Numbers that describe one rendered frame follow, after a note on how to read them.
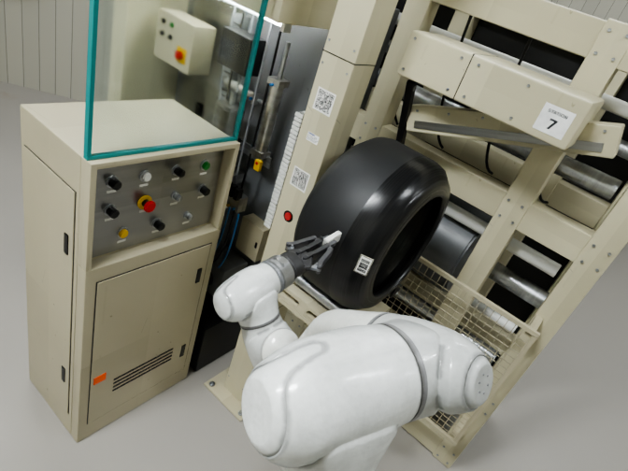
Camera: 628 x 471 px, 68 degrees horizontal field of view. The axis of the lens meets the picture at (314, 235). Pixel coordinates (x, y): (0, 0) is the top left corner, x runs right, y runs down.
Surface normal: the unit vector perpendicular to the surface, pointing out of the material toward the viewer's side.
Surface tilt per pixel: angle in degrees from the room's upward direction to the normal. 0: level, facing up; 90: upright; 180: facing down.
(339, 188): 53
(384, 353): 14
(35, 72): 90
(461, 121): 90
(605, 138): 90
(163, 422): 0
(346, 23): 90
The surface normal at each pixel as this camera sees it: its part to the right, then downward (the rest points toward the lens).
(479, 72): -0.60, 0.26
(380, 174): -0.08, -0.54
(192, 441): 0.29, -0.81
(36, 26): 0.09, 0.55
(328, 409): 0.33, -0.20
